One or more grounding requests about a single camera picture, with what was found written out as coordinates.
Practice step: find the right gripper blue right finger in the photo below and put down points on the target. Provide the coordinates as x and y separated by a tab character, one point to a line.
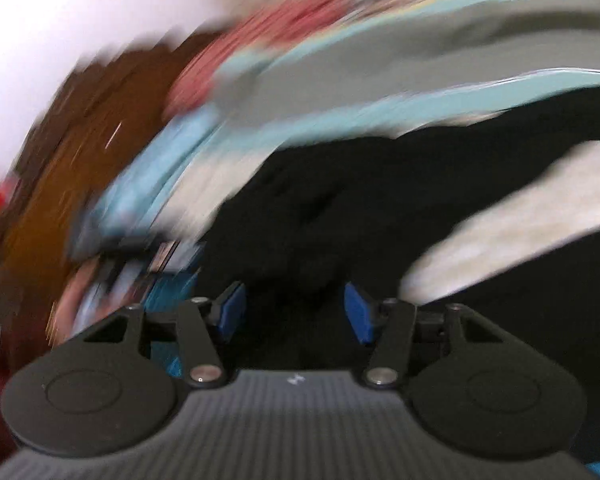
367	316

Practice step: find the brown wooden headboard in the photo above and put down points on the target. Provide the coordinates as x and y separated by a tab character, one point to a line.
103	115

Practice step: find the cream chevron bed blanket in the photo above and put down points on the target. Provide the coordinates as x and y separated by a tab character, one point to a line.
451	63

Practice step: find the black pants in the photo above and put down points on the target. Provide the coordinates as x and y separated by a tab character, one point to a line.
364	210

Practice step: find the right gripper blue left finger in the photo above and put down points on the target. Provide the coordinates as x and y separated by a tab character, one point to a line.
224	312

